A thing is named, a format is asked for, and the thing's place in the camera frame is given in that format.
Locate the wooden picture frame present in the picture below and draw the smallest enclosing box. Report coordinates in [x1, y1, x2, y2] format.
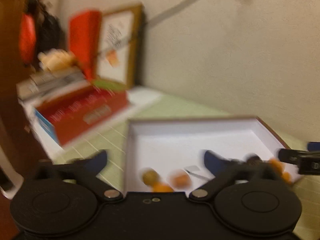
[96, 4, 144, 88]

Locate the green checked tablecloth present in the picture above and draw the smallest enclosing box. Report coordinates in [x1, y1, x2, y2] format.
[52, 90, 320, 240]

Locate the red paper envelope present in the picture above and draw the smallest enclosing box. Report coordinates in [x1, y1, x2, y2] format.
[69, 10, 102, 80]

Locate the orange tangerine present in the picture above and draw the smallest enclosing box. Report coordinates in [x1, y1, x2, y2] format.
[269, 158, 285, 173]
[152, 182, 174, 193]

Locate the black power cable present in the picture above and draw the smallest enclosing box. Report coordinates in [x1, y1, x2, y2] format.
[99, 0, 233, 55]

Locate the small orange kumquat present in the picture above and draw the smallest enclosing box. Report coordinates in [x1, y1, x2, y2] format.
[280, 171, 293, 183]

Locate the brown wooden door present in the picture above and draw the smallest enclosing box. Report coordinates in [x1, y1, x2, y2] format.
[0, 0, 43, 140]

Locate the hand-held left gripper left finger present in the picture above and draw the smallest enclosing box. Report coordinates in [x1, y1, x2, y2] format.
[35, 150, 123, 202]

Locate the red hanging bag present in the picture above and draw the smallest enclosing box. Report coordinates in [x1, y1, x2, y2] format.
[19, 14, 37, 64]

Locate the greenish kumquat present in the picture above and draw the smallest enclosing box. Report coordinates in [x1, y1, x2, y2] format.
[142, 169, 159, 187]

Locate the shallow brown cardboard box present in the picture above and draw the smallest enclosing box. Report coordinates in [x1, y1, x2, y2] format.
[124, 116, 304, 194]

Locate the dark passion fruit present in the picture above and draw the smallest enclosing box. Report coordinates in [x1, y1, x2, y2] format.
[246, 154, 263, 165]

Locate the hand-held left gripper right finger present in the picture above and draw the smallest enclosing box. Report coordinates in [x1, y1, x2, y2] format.
[189, 150, 290, 200]

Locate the stack of books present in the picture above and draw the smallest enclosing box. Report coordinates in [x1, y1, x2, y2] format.
[16, 71, 88, 100]

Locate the beige plush toy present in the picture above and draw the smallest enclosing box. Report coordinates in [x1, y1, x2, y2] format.
[37, 50, 78, 72]

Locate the orange cardboard box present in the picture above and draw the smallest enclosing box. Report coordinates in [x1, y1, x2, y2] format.
[32, 80, 130, 147]

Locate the black backpack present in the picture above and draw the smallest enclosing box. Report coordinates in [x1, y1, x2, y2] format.
[37, 2, 62, 53]

